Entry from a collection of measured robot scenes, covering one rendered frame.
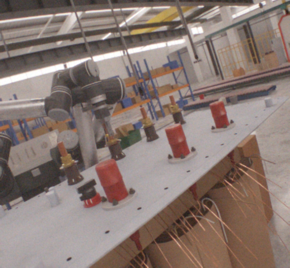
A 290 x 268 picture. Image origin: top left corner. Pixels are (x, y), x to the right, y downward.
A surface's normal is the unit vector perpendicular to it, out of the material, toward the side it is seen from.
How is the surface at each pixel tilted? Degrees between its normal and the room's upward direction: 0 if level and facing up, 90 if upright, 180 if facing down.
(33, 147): 90
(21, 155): 90
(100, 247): 11
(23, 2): 90
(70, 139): 60
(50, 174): 90
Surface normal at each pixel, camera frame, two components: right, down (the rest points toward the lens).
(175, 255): -0.01, 0.18
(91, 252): -0.21, -0.93
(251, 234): 0.44, 0.00
